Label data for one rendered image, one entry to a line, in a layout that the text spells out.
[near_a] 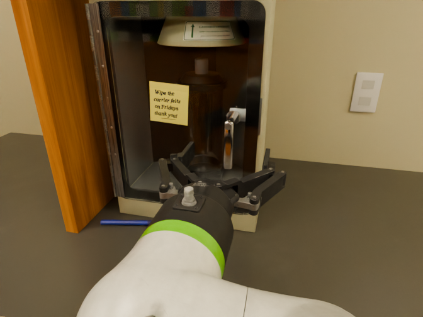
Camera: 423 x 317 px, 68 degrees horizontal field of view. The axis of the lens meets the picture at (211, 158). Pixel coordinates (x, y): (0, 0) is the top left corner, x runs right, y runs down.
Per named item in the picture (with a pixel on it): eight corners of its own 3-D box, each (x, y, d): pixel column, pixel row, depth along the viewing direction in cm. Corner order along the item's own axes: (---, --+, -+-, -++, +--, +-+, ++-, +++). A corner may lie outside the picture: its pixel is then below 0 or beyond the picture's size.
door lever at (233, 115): (238, 158, 60) (225, 157, 61) (241, 111, 56) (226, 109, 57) (234, 171, 55) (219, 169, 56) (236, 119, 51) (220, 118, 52)
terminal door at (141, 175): (119, 195, 72) (90, 0, 55) (252, 214, 66) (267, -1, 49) (118, 197, 71) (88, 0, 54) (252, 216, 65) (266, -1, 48)
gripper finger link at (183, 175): (207, 207, 44) (198, 209, 44) (177, 173, 53) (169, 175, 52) (207, 182, 42) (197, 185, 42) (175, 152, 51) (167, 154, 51)
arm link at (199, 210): (144, 287, 36) (223, 302, 34) (133, 199, 31) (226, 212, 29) (163, 251, 41) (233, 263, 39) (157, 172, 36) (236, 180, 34)
